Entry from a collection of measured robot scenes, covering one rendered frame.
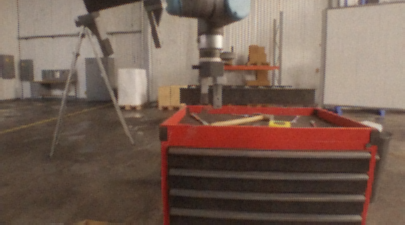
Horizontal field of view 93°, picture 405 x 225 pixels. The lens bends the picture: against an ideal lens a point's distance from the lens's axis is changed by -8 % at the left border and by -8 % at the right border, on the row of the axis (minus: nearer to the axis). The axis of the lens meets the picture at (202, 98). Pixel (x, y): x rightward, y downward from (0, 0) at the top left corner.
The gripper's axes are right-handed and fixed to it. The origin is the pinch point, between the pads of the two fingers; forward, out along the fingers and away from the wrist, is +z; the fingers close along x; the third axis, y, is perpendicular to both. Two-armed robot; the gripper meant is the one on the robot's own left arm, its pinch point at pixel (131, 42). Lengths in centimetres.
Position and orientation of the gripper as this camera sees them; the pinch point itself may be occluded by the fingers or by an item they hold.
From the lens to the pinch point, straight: 51.5
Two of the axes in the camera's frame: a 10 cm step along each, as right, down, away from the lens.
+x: -9.8, 0.9, 2.0
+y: 1.3, -5.0, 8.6
